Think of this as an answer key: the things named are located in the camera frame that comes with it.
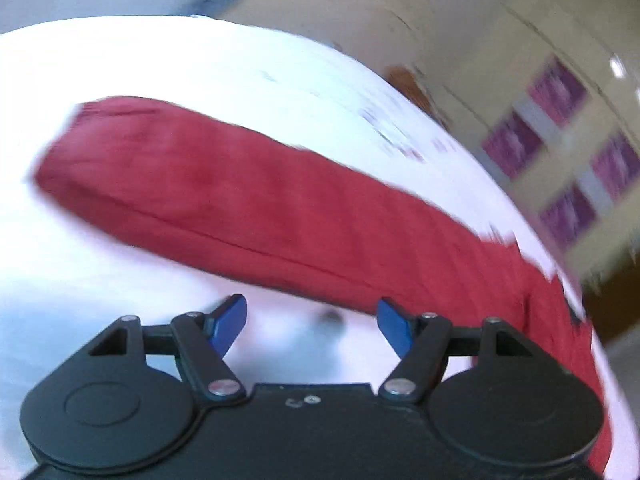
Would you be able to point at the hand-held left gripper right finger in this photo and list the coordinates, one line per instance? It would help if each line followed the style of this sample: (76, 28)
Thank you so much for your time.
(393, 324)

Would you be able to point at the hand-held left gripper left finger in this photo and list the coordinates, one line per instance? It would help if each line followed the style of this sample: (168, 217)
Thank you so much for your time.
(231, 321)

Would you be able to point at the red puffer jacket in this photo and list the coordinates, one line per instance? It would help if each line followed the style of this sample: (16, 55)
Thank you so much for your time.
(260, 210)

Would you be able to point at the floral white bedsheet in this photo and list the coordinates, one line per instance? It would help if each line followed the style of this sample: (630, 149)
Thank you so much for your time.
(150, 60)

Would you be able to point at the cream wardrobe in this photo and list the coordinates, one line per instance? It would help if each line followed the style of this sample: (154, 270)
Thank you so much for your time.
(475, 20)

